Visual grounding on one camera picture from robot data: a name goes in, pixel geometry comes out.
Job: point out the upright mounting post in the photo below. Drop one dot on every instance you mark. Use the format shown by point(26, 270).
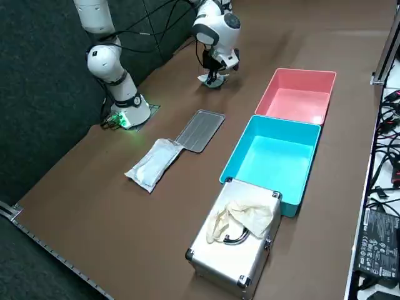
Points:
point(382, 59)

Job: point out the used white mask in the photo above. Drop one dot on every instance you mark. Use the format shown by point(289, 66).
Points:
point(218, 83)

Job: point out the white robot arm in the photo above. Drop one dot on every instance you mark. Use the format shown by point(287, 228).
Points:
point(103, 62)

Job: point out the black labelled power adapter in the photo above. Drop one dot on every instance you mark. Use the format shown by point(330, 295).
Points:
point(378, 243)

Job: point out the new mask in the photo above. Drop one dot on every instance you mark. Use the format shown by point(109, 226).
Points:
point(153, 165)

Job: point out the cream crumpled glove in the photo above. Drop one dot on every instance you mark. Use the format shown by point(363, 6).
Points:
point(253, 218)

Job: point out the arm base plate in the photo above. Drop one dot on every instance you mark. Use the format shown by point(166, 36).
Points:
point(155, 107)

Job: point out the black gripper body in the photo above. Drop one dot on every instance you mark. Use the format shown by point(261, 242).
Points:
point(207, 59)

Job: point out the aluminium table edge rail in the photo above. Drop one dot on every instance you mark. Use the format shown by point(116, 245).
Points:
point(31, 232)

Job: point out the blue plastic box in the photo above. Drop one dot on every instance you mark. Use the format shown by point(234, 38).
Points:
point(275, 159)

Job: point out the aluminium carry case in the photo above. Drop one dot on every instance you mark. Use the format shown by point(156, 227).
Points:
point(225, 265)

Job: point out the red-lit black plug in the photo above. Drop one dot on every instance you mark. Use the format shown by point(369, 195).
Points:
point(394, 94)
point(387, 123)

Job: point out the pink plastic box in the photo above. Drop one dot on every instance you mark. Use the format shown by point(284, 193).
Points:
point(293, 103)

